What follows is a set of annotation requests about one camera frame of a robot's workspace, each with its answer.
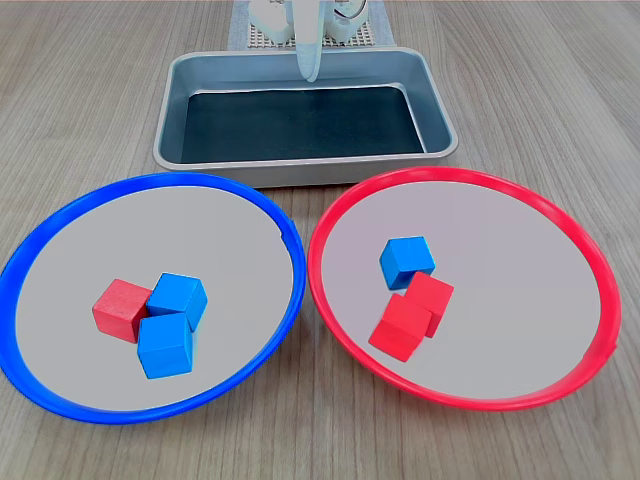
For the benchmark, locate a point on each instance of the black mat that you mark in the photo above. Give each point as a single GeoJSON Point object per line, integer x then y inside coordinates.
{"type": "Point", "coordinates": [300, 125]}

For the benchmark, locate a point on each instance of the white plate blue rim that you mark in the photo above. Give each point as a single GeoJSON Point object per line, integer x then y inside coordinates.
{"type": "Point", "coordinates": [150, 225]}

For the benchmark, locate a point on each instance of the pale perforated base plate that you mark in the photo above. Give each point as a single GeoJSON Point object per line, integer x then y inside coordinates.
{"type": "Point", "coordinates": [367, 37]}

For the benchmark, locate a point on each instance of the blue cube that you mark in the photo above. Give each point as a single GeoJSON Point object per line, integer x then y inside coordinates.
{"type": "Point", "coordinates": [405, 257]}
{"type": "Point", "coordinates": [175, 295]}
{"type": "Point", "coordinates": [165, 350]}

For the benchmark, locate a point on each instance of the red cube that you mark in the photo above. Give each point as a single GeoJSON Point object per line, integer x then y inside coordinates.
{"type": "Point", "coordinates": [117, 307]}
{"type": "Point", "coordinates": [434, 295]}
{"type": "Point", "coordinates": [397, 327]}

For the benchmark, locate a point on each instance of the translucent tape sheet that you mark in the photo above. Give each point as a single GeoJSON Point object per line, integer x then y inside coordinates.
{"type": "Point", "coordinates": [237, 30]}

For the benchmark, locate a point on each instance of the white plate red rim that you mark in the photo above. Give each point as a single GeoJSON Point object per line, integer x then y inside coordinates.
{"type": "Point", "coordinates": [500, 250]}

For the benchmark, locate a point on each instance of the steel tray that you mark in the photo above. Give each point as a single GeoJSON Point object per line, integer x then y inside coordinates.
{"type": "Point", "coordinates": [172, 110]}

